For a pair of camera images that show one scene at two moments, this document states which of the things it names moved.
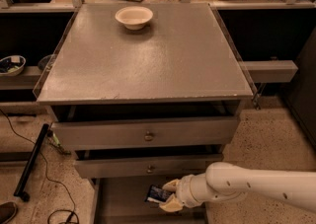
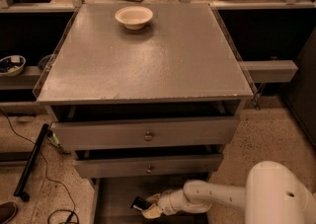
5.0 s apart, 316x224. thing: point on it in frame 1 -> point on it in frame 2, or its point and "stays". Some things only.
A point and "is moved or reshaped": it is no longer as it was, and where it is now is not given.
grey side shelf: x=272 y=71 stays
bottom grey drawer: x=121 y=200 stays
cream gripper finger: x=173 y=204 -> x=152 y=212
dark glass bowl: x=42 y=63 stays
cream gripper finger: x=172 y=186 -> x=154 y=198
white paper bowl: x=134 y=17 stays
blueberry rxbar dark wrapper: x=157 y=194 is moved or reshaped
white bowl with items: x=12 y=65 stays
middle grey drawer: x=143 y=166 stays
